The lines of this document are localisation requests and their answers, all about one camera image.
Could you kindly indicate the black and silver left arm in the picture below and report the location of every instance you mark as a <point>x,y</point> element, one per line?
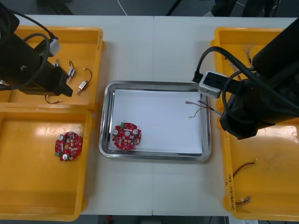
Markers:
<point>14,53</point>

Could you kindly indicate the white sheet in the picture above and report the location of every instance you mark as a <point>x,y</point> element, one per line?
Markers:
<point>158,121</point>

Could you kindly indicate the metal solenoid with blue label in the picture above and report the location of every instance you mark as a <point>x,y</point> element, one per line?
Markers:
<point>71,72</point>
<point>50,102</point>
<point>56,63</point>

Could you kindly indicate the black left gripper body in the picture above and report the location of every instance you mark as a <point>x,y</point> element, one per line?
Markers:
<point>46,79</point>

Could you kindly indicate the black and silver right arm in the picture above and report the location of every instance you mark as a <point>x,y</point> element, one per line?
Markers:
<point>273,53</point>

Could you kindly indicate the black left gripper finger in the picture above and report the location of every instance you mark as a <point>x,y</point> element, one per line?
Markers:
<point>67,89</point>

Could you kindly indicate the yellow-orange plastic bin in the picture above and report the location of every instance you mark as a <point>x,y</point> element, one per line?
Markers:
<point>268,182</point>
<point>233,39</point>
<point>30,177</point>
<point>86,46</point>

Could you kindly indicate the harness with metal terminals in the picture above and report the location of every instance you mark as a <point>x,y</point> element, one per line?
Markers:
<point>244,200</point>

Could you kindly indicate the metal solenoid with white label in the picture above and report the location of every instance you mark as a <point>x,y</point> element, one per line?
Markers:
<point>83,86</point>

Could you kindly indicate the steel tray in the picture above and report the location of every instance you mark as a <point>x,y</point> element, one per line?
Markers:
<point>105,144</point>

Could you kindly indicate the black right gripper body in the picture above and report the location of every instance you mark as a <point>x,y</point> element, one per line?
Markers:
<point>250,109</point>

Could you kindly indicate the round red circuit board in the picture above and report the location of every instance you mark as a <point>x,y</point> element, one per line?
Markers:
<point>127,136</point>
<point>69,146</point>

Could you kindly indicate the person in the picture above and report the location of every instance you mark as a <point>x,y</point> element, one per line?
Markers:
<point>224,7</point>

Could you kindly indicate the black pole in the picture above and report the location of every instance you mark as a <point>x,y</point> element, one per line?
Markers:
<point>174,7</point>

